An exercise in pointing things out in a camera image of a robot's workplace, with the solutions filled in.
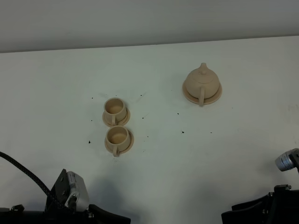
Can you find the beige ceramic teapot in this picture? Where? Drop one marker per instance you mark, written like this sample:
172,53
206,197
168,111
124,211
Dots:
202,83

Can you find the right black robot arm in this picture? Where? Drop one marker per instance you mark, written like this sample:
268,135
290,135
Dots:
278,207

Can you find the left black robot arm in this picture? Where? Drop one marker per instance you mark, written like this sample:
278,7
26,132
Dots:
54,215

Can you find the beige teapot saucer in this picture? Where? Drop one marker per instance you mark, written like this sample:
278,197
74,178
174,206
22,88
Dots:
207,101

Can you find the far beige cup saucer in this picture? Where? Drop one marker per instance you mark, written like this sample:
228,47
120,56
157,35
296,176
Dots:
116,119

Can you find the beige cup saucer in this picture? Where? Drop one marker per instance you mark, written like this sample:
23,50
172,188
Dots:
130,142
116,119

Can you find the near beige cup saucer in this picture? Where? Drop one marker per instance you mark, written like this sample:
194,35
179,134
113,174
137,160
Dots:
130,142

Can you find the far beige teacup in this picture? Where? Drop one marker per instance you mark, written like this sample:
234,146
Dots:
114,105

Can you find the beige teacup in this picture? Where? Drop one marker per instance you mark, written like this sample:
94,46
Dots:
114,105
116,137

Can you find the near beige teacup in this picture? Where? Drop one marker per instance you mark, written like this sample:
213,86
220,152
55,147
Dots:
116,137

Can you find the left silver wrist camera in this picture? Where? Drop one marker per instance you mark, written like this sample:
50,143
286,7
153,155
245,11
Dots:
78,198

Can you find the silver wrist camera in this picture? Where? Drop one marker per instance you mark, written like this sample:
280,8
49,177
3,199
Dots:
78,198
288,160

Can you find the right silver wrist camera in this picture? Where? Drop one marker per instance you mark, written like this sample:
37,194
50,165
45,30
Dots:
288,160

